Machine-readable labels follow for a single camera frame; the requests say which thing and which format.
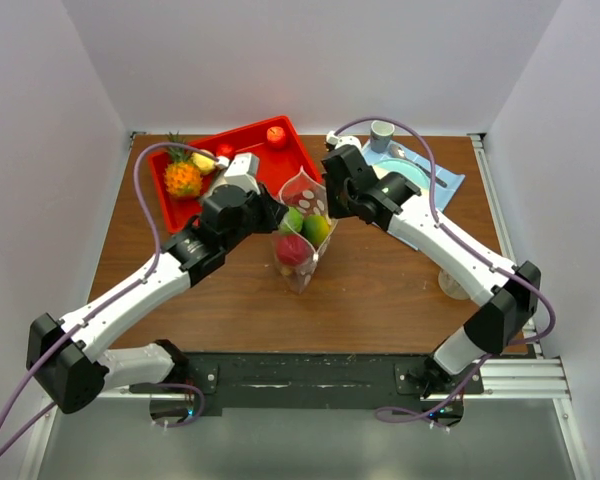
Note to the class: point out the small grey blue cup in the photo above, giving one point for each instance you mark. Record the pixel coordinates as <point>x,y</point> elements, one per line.
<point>381,135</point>

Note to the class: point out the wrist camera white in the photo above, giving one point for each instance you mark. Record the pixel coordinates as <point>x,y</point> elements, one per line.
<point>242,172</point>
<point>334,141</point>

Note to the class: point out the cream and teal plate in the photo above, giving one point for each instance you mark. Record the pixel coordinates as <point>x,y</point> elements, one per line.
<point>405,168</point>

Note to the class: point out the yellow green toy mango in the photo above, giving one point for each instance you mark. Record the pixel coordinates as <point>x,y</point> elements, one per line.
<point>315,229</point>

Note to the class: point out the clear polka dot zip bag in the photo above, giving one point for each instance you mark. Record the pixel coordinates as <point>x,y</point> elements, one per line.
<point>309,197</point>

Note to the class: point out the red orange toy apple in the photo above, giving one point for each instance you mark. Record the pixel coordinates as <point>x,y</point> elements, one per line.
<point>276,137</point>

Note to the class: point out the blue checked cloth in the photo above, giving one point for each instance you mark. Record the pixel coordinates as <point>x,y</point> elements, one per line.
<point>443,196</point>

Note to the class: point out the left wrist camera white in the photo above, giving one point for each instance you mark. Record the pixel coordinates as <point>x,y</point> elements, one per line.
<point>242,172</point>

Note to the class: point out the red plastic tray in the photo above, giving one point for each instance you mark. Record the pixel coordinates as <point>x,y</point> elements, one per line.
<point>276,166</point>

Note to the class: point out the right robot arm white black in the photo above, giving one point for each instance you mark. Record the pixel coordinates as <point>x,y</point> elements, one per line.
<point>506,294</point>

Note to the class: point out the yellow toy lemon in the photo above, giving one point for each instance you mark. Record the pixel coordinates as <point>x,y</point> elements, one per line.
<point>203,163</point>

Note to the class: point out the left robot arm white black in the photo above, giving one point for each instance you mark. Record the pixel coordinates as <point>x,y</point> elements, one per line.
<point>72,358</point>

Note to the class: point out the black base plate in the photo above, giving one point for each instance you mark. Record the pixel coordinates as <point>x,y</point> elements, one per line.
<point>221,381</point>

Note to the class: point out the green custard apple toy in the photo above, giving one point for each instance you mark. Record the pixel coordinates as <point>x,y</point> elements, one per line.
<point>292,222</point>

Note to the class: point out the steel spoon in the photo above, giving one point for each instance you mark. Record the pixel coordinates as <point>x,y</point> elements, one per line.
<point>398,152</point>

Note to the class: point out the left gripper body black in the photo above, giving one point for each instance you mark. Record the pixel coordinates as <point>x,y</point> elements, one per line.
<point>252,213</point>

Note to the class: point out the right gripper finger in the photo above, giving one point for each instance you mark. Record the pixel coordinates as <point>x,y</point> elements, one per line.
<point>332,185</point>
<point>338,205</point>

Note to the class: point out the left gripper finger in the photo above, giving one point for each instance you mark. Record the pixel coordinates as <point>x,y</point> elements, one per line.
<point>267,224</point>
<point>273,211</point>

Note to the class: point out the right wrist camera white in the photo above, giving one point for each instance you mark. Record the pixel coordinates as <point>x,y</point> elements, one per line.
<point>334,141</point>

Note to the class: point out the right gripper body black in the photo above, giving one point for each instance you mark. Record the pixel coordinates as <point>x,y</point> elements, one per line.
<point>351,196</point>

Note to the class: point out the dark red toy apple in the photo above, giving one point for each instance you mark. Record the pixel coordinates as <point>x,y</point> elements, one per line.
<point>291,250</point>

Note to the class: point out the green floral mug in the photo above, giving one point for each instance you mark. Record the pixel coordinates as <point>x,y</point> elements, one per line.
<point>450,287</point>

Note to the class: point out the toy pineapple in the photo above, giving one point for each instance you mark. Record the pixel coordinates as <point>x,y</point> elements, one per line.
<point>182,178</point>

